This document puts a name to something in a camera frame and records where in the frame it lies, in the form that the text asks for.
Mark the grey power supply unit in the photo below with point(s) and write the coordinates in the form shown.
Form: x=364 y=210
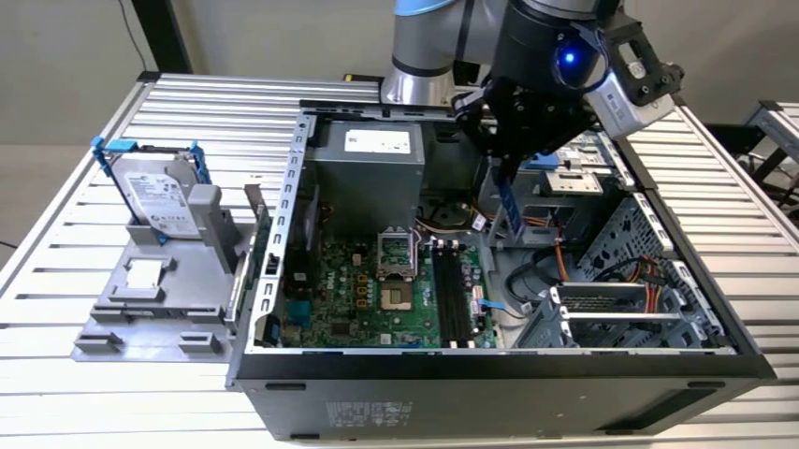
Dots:
x=368 y=187

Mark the black PC case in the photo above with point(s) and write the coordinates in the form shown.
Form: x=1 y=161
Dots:
x=498 y=402

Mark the hard disk in blue carrier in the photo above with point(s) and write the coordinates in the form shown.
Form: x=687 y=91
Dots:
x=156 y=192

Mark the small yellow black object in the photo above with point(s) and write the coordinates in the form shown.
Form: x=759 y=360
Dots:
x=352 y=77

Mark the black RAM slot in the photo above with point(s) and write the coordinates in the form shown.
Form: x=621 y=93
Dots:
x=449 y=294
x=442 y=294
x=456 y=294

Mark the blue drive bay clip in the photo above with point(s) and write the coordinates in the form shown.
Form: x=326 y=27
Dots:
x=542 y=163

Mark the black table corner cap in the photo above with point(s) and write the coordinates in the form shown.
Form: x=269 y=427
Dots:
x=148 y=76

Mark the metal drive cage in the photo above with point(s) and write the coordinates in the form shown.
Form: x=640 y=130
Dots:
x=570 y=183

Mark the grey parts rack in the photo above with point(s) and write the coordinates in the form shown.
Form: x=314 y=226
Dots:
x=186 y=280

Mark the round case speaker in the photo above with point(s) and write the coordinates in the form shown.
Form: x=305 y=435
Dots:
x=445 y=215

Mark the CPU socket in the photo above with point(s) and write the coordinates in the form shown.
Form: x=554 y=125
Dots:
x=397 y=299

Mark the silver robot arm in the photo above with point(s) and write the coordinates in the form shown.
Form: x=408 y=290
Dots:
x=424 y=47

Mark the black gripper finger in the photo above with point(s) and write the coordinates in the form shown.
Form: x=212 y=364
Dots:
x=477 y=117
x=554 y=135

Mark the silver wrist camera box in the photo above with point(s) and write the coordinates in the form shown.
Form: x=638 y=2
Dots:
x=624 y=117

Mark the metal disk bay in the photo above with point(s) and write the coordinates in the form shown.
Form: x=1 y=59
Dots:
x=598 y=292

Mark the black frame post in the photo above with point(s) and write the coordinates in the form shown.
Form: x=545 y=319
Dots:
x=165 y=37

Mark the blue-grey heat sink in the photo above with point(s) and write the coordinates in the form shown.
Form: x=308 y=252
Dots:
x=298 y=313

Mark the green motherboard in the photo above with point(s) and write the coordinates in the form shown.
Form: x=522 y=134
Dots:
x=398 y=327

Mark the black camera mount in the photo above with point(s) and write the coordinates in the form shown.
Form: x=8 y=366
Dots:
x=664 y=75

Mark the RAM stick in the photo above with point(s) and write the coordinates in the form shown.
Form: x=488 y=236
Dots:
x=156 y=311
x=512 y=210

